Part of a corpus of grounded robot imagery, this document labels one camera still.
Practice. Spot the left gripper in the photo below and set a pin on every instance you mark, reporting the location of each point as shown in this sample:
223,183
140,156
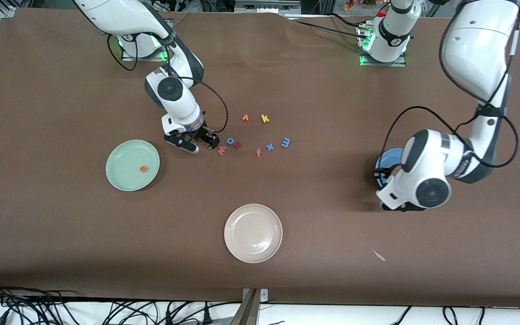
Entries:
380,173

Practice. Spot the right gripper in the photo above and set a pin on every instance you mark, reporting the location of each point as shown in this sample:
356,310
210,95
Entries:
202,133

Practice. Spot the red foam letter M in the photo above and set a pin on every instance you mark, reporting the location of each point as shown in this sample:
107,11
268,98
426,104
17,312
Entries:
221,151

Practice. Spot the blue foam letter E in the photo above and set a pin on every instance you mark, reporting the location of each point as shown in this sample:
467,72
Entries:
285,142

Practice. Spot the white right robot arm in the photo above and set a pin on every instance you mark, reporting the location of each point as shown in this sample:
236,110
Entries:
174,90

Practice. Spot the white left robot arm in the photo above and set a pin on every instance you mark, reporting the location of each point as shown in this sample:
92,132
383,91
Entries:
481,49

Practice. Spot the blue plate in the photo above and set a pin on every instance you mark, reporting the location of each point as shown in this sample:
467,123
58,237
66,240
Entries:
388,158

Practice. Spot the small white paper scrap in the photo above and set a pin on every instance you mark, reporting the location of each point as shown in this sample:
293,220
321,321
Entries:
378,255

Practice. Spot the light green plate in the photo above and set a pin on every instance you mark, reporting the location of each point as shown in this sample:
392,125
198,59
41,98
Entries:
127,158

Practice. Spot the beige plate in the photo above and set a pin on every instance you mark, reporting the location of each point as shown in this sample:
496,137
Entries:
253,233

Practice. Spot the metal background device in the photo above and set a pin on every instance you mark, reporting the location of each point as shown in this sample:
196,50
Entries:
266,6

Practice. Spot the orange red background object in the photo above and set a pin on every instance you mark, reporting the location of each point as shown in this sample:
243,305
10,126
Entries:
350,5

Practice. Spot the brown table cover sheet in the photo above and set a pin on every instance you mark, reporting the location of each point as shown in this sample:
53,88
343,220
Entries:
61,225

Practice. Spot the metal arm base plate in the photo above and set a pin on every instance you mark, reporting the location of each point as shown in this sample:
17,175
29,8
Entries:
127,58
400,64

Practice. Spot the aluminium bracket at table edge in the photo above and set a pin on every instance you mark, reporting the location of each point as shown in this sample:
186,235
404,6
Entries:
251,311

